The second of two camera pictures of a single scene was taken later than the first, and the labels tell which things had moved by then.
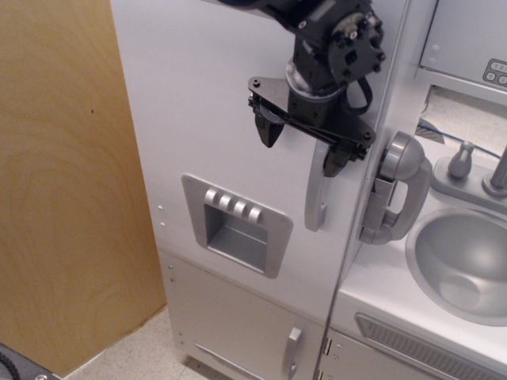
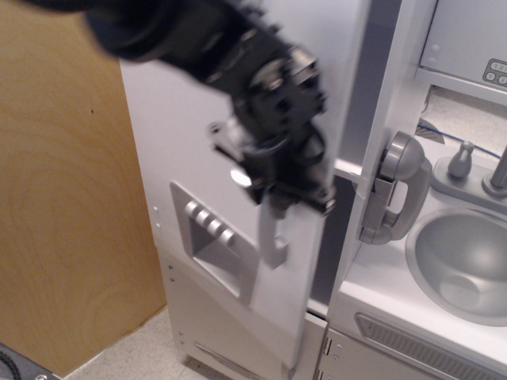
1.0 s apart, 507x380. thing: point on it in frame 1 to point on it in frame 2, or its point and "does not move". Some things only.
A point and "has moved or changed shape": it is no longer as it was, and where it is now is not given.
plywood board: (78, 263) does not move
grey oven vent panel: (428, 352) does not move
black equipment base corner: (14, 366) does not move
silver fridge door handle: (315, 198) has moved or changed shape
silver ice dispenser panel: (238, 228) to (217, 245)
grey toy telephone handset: (402, 158) does not move
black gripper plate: (345, 135) to (291, 169)
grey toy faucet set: (456, 177) does not move
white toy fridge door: (218, 195) has moved or changed shape
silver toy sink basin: (459, 256) does not move
